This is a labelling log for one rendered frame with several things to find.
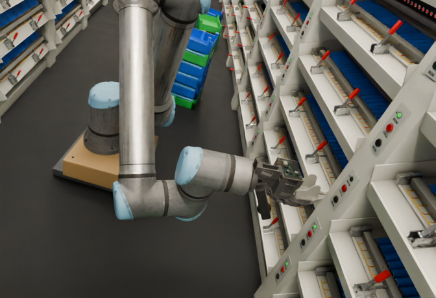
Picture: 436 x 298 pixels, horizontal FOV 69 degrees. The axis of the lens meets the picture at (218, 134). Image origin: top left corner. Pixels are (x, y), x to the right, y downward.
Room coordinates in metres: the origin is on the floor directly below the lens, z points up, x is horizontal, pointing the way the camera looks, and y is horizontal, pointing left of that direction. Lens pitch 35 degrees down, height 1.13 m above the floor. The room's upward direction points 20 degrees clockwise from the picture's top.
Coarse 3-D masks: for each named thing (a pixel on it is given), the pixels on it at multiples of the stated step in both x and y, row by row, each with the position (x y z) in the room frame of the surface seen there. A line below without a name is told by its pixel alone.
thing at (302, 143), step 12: (300, 84) 1.29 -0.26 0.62; (288, 96) 1.28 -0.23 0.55; (288, 108) 1.18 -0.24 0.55; (300, 108) 1.18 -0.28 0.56; (288, 120) 1.10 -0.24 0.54; (300, 120) 1.10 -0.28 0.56; (300, 132) 1.02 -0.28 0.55; (300, 144) 0.95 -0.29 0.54; (300, 156) 0.90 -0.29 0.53; (312, 168) 0.83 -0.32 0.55; (324, 168) 0.84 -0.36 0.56; (324, 180) 0.78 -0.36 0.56; (324, 192) 0.69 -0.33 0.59
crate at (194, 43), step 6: (198, 30) 1.97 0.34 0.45; (192, 36) 1.96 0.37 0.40; (198, 36) 1.97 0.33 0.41; (204, 36) 1.97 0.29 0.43; (210, 36) 1.97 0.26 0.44; (216, 36) 1.96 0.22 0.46; (192, 42) 1.78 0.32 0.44; (198, 42) 1.78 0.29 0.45; (204, 42) 1.94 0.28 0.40; (210, 42) 1.78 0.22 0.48; (216, 42) 1.97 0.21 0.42; (192, 48) 1.78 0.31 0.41; (198, 48) 1.78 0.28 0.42; (204, 48) 1.78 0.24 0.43; (210, 48) 1.78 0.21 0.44
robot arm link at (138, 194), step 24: (120, 0) 0.77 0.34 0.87; (144, 0) 0.79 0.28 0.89; (120, 24) 0.75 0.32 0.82; (144, 24) 0.76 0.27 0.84; (120, 48) 0.71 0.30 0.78; (144, 48) 0.72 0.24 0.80; (120, 72) 0.67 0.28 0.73; (144, 72) 0.68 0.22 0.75; (120, 96) 0.64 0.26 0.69; (144, 96) 0.64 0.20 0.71; (120, 120) 0.60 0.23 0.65; (144, 120) 0.61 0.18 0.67; (120, 144) 0.56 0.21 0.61; (144, 144) 0.57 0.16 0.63; (120, 168) 0.53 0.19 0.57; (144, 168) 0.53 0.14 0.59; (120, 192) 0.48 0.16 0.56; (144, 192) 0.50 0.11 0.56; (168, 192) 0.52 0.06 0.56; (120, 216) 0.45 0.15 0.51; (144, 216) 0.48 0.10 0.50
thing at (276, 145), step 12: (264, 132) 1.26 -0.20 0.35; (276, 132) 1.27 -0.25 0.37; (288, 132) 1.25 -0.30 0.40; (276, 144) 1.18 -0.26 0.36; (288, 144) 1.15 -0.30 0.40; (276, 156) 1.10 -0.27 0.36; (288, 156) 1.09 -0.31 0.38; (300, 168) 1.01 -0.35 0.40; (312, 204) 0.84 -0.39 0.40; (288, 216) 0.79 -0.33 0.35; (300, 216) 0.79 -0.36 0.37; (288, 228) 0.75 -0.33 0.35; (300, 228) 0.75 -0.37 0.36; (288, 240) 0.72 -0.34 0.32
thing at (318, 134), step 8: (304, 96) 1.24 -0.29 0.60; (304, 104) 1.18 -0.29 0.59; (312, 112) 1.12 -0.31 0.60; (312, 120) 1.07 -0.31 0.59; (320, 128) 1.02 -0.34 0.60; (320, 136) 0.97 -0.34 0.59; (320, 144) 0.95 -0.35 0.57; (328, 152) 0.89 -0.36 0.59; (328, 160) 0.86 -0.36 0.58; (328, 168) 0.83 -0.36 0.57; (336, 168) 0.81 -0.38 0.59; (336, 176) 0.79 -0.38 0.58
